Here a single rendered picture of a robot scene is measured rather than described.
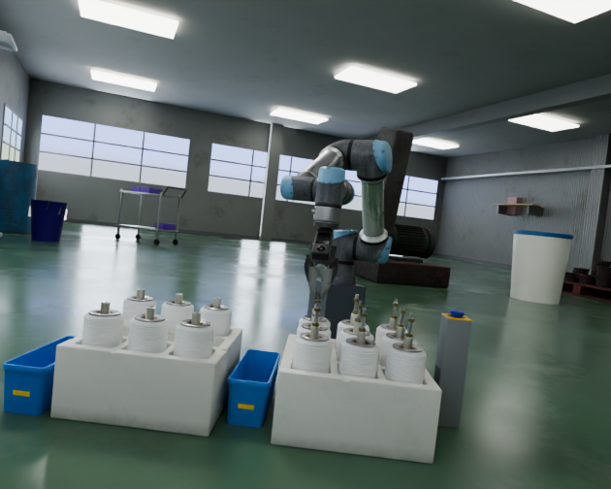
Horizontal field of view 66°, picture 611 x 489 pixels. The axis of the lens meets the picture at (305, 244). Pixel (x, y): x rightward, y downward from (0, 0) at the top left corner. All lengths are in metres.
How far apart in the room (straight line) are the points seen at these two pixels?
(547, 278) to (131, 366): 4.59
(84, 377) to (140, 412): 0.16
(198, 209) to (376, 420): 11.24
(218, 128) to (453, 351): 11.39
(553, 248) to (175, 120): 9.39
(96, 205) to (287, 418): 11.10
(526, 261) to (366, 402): 4.27
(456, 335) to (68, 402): 1.03
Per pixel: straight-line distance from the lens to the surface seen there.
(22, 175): 7.42
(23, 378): 1.37
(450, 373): 1.45
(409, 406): 1.20
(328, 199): 1.28
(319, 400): 1.18
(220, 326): 1.44
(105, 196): 12.08
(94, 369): 1.28
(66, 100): 12.33
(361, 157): 1.72
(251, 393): 1.27
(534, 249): 5.28
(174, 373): 1.21
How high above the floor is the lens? 0.53
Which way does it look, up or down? 2 degrees down
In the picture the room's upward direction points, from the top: 6 degrees clockwise
